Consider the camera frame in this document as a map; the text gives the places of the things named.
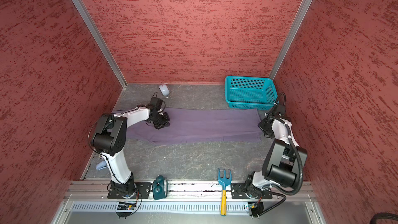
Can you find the light blue plastic clip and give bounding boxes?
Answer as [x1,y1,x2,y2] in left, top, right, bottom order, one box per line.
[95,161,108,171]

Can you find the right corner aluminium profile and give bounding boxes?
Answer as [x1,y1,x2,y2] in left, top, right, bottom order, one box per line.
[269,0,313,80]

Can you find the teal alarm clock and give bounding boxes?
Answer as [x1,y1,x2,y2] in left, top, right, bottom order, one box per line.
[152,175,168,200]

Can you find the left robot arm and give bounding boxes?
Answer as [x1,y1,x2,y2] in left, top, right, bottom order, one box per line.
[89,105,170,199]

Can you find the left small circuit board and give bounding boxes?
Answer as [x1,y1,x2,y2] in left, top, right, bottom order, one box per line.
[117,202,137,211]

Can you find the purple trousers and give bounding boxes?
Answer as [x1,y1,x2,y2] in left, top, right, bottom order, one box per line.
[116,108,262,145]

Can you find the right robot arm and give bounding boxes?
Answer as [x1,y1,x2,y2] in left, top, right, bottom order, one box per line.
[245,115,307,199]

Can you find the perforated metal strip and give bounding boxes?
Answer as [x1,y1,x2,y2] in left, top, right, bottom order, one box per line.
[71,201,248,215]

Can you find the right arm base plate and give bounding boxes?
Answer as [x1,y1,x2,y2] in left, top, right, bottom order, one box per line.
[230,183,273,200]

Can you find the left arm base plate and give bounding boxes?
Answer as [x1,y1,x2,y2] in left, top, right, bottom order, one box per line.
[107,181,152,200]

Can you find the left corner aluminium profile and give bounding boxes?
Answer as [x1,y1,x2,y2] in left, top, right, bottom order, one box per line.
[72,0,128,90]

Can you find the corner aluminium profile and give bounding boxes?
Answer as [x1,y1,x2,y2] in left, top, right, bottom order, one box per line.
[269,0,313,80]
[72,0,128,90]

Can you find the blue garden fork yellow handle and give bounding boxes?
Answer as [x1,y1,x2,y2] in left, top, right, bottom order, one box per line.
[218,169,232,216]

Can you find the small circuit board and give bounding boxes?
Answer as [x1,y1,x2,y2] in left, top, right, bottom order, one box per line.
[247,202,264,218]
[117,202,137,211]

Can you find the teal plastic basket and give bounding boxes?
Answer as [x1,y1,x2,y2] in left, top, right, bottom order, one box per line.
[224,76,277,111]

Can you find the right small circuit board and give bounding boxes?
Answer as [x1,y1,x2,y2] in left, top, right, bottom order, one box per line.
[247,202,264,218]

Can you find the black cable bottom right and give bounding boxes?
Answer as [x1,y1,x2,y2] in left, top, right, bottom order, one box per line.
[369,212,398,224]

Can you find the white egg-shaped timer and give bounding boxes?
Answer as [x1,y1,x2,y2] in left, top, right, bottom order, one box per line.
[159,84,170,98]

